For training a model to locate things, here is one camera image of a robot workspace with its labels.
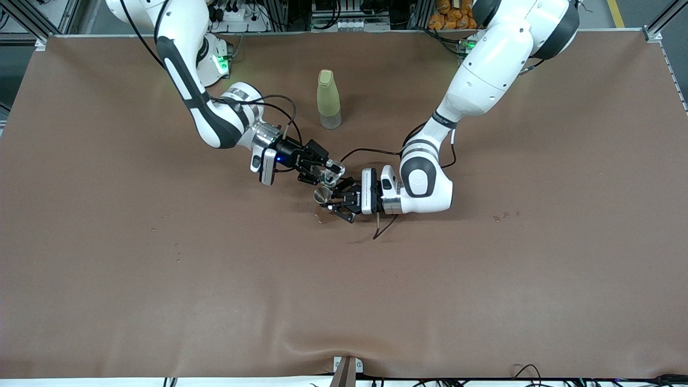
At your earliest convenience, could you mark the yellow-green bottle shaker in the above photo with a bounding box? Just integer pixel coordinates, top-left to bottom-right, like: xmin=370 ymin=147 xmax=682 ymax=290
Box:
xmin=317 ymin=69 xmax=342 ymax=130

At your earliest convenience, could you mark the brown table cover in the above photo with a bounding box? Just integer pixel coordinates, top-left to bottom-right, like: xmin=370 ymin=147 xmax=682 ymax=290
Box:
xmin=0 ymin=30 xmax=688 ymax=379

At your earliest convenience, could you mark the thin black cable loop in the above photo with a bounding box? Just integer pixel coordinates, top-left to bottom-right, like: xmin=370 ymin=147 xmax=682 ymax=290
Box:
xmin=512 ymin=364 xmax=543 ymax=387

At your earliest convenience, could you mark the short black cable loop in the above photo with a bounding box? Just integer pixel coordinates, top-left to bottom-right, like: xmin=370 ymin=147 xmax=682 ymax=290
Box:
xmin=372 ymin=212 xmax=399 ymax=241

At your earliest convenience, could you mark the orange bread pile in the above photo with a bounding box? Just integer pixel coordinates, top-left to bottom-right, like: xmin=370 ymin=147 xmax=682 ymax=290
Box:
xmin=428 ymin=0 xmax=480 ymax=30

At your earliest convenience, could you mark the grey clamp bracket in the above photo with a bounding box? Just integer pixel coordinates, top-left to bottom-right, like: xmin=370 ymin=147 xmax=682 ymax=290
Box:
xmin=329 ymin=355 xmax=364 ymax=387

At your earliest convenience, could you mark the small clear glass cup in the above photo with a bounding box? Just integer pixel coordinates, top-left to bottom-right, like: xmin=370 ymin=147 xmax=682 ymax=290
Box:
xmin=318 ymin=160 xmax=346 ymax=186

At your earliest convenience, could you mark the white terminal block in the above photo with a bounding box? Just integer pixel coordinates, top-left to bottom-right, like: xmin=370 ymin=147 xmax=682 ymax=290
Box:
xmin=312 ymin=19 xmax=390 ymax=32

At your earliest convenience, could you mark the white power strip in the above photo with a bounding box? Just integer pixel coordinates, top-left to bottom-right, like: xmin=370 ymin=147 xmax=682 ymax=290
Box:
xmin=207 ymin=0 xmax=269 ymax=34

